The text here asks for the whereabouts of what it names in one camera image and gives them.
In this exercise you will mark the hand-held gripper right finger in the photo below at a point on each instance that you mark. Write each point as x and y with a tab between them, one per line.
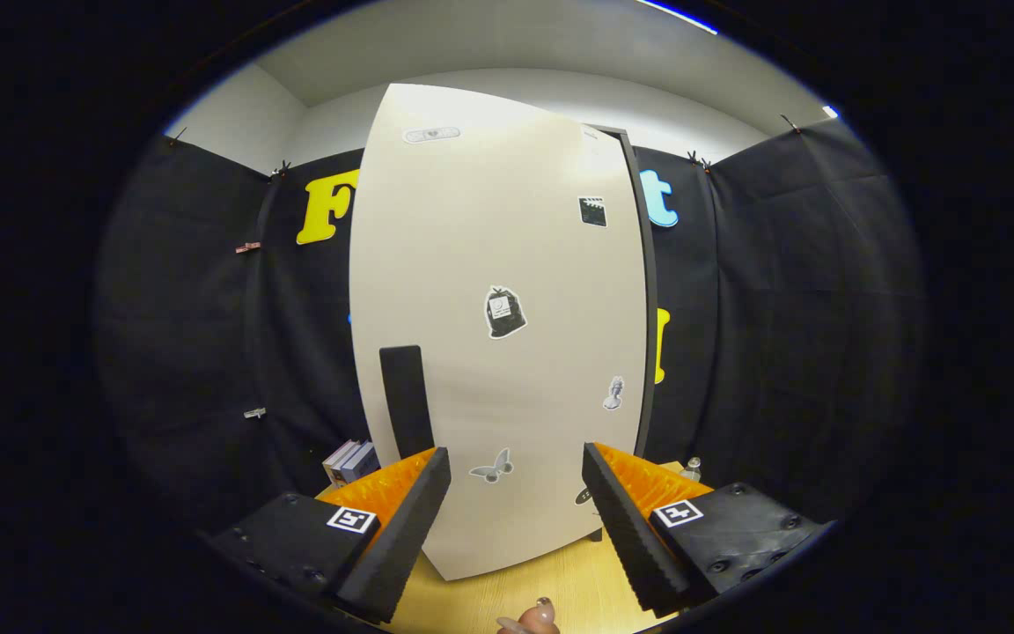
626	537

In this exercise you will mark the silver clip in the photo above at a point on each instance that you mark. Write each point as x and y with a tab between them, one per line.
254	412

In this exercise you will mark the grey shoe cabinet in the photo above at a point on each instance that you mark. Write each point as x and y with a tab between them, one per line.
650	308

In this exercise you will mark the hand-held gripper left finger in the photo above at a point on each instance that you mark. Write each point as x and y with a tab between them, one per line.
406	537

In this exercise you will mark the white book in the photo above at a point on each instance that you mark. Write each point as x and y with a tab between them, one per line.
337	460

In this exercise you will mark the green bottle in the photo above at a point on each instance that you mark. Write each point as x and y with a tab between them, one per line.
693	469

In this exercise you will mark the black binder clip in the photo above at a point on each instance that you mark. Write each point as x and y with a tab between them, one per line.
175	136
696	161
281	171
790	123

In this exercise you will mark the long ceiling light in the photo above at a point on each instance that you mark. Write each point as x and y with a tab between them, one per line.
683	16

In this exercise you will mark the black backdrop cloth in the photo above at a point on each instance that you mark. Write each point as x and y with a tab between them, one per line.
780	308

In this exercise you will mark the pink clip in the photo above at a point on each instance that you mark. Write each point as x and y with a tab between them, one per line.
248	247

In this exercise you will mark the beige shoe cabinet door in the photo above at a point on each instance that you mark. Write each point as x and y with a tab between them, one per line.
472	246

